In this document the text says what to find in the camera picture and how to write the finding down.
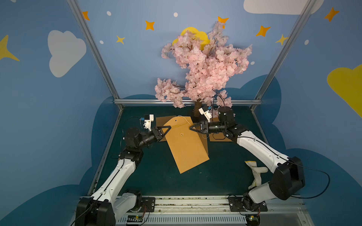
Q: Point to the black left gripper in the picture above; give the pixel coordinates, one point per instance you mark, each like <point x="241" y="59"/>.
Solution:
<point x="155" y="134"/>

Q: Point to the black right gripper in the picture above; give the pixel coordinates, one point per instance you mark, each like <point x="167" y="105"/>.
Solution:
<point x="203" y="127"/>

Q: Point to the brown kraft envelope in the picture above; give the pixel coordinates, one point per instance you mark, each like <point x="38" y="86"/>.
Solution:
<point x="204" y="141"/>
<point x="161" y="121"/>
<point x="185" y="145"/>

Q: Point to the brown kraft file bag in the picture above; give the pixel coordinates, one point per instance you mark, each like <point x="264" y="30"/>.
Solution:
<point x="217" y="137"/>

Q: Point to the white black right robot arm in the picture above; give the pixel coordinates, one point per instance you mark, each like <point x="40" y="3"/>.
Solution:
<point x="288" y="173"/>

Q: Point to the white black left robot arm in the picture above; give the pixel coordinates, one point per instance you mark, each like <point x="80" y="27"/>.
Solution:
<point x="103" y="208"/>

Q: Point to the pink cherry blossom tree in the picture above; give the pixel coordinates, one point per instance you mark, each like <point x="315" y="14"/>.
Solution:
<point x="210" y="62"/>

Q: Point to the white yellow cloth strip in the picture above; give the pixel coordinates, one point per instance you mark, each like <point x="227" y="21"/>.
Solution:
<point x="256" y="171"/>

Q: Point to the left circuit board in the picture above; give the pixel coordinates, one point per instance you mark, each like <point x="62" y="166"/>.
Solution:
<point x="134" y="219"/>

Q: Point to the circuit board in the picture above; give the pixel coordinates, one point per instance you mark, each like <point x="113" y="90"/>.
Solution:
<point x="134" y="219"/>
<point x="252" y="220"/>

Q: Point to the right circuit board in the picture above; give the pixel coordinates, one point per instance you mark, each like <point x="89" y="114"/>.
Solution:
<point x="252" y="220"/>

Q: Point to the dark metal tree base plate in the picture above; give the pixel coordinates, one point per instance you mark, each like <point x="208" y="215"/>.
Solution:
<point x="196" y="116"/>

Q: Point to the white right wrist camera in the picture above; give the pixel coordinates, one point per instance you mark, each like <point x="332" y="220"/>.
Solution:
<point x="205" y="111"/>

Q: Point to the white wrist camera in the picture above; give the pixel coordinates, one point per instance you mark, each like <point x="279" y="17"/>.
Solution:
<point x="147" y="121"/>
<point x="205" y="111"/>

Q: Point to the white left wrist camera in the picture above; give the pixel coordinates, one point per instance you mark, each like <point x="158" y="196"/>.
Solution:
<point x="147" y="121"/>

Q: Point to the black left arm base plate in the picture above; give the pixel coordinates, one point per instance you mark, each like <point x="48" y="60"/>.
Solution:
<point x="144" y="204"/>

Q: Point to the aluminium front rail frame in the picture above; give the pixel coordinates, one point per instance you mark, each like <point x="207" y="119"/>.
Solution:
<point x="214" y="210"/>

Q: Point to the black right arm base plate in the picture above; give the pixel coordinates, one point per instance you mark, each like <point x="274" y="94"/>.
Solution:
<point x="245" y="204"/>

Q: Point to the aluminium left corner post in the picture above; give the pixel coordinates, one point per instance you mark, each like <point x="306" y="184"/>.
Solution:
<point x="78" y="14"/>

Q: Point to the aluminium corner post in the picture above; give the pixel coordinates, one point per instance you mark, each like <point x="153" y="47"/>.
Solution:
<point x="293" y="35"/>
<point x="78" y="14"/>

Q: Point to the aluminium right corner post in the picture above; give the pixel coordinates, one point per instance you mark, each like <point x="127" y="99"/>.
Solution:
<point x="293" y="35"/>

